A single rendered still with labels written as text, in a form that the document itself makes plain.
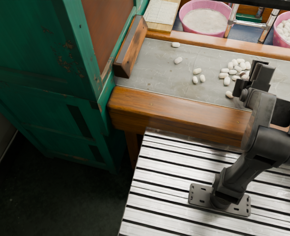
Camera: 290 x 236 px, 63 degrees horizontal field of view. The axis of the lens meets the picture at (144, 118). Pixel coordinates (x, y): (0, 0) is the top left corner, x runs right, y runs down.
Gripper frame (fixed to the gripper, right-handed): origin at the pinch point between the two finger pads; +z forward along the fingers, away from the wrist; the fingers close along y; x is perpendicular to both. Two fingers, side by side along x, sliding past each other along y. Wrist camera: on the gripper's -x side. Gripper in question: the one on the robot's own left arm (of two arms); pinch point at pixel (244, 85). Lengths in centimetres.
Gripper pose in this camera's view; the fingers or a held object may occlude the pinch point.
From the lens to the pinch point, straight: 101.2
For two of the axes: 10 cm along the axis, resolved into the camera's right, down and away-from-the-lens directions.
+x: -1.5, 9.3, 3.3
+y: -9.7, -2.1, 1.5
